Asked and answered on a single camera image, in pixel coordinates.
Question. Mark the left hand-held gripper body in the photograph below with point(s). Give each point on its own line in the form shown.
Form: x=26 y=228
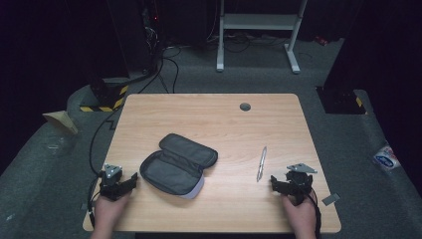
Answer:
x=110 y=182

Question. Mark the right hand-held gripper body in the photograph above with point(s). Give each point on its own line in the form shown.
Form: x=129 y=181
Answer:
x=300 y=182

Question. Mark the silver pen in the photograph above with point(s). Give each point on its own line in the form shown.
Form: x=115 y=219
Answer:
x=261 y=164

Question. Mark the grey pencil case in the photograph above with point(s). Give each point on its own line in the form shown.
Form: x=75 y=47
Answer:
x=177 y=166

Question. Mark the person's left hand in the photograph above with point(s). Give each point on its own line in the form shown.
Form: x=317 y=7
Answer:
x=108 y=212

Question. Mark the person's right hand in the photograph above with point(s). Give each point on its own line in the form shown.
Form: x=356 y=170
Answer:
x=300 y=215

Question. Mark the grey tape piece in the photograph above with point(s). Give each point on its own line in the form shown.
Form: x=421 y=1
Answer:
x=330 y=199

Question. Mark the beige cardboard piece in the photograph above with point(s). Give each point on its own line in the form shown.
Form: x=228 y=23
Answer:
x=63 y=120

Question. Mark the grey round table grommet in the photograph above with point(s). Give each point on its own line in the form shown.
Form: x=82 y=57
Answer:
x=245 y=107

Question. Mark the black yellow striped stand base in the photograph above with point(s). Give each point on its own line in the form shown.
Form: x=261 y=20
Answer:
x=106 y=96

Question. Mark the white blue packet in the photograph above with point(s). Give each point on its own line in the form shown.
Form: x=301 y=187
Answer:
x=386 y=158

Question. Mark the black stand base yellow edge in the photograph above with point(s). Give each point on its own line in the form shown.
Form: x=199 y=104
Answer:
x=341 y=101

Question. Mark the small red object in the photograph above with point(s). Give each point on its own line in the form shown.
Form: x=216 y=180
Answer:
x=321 y=40

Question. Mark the dark equipment rack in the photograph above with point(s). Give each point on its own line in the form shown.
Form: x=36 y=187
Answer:
x=151 y=33

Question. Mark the white metal stand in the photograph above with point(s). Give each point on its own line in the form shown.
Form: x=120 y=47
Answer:
x=258 y=21

